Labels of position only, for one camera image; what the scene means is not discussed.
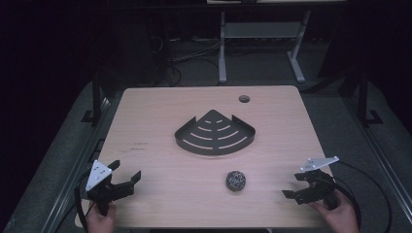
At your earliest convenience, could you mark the thin black cable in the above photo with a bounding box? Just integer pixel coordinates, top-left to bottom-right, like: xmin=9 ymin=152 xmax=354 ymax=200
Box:
xmin=336 ymin=160 xmax=394 ymax=233

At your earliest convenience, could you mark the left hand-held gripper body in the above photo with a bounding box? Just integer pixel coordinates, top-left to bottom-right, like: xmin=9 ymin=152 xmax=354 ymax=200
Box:
xmin=85 ymin=159 xmax=121 ymax=216

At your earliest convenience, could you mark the person's right hand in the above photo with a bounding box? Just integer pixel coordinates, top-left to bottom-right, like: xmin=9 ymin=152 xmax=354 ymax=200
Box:
xmin=310 ymin=189 xmax=360 ymax=233

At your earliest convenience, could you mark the bundle of floor cables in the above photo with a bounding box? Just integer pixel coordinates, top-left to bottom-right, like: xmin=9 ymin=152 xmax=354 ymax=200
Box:
xmin=149 ymin=34 xmax=222 ymax=87

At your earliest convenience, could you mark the grey metal stand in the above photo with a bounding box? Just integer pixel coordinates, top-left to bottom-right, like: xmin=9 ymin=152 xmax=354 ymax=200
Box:
xmin=218 ymin=10 xmax=312 ymax=84

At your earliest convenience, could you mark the aluminium rail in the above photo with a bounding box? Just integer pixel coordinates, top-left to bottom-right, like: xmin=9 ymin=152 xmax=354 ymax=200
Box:
xmin=40 ymin=96 xmax=113 ymax=233
xmin=343 ymin=96 xmax=412 ymax=224

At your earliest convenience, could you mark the black metal corner shelf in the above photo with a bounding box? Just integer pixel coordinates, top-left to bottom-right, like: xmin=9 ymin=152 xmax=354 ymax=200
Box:
xmin=174 ymin=109 xmax=257 ymax=156

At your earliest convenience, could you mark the person's left hand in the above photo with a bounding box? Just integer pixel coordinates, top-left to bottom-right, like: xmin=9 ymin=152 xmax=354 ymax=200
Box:
xmin=85 ymin=201 xmax=118 ymax=233

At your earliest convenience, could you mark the black metal post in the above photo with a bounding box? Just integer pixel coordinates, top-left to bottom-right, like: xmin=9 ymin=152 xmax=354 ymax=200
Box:
xmin=356 ymin=69 xmax=384 ymax=128
xmin=81 ymin=71 xmax=108 ymax=127

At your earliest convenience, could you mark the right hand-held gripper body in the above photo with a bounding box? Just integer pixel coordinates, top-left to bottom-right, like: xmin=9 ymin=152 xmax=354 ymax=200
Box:
xmin=298 ymin=155 xmax=340 ymax=212

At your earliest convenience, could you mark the speckled steel wool ball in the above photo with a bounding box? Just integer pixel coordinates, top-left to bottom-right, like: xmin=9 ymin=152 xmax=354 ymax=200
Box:
xmin=225 ymin=170 xmax=247 ymax=192

